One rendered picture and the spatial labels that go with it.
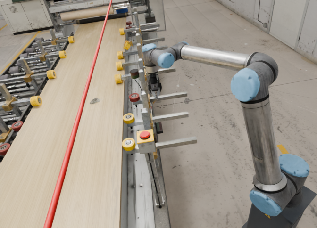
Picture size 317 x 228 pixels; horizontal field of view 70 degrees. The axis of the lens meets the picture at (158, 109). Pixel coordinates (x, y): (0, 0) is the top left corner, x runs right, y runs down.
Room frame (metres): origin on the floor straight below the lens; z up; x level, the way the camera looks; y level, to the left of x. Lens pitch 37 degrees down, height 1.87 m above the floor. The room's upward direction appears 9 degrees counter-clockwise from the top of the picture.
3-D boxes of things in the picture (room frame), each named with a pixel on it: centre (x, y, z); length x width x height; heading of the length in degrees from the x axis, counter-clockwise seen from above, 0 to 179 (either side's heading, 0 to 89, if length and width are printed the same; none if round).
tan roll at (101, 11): (3.80, 0.65, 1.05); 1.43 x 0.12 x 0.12; 91
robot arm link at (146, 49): (1.33, 0.00, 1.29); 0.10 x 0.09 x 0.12; 34
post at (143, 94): (1.20, 0.08, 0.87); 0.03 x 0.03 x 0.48; 1
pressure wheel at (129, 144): (0.99, 0.21, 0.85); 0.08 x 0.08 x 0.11
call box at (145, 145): (0.69, 0.07, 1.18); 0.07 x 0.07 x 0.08; 1
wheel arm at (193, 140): (0.99, 0.01, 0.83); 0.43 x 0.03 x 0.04; 91
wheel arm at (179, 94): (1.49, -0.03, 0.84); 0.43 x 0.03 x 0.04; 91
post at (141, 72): (1.45, 0.08, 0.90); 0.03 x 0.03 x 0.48; 1
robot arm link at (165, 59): (1.24, -0.07, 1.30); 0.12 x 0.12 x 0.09; 34
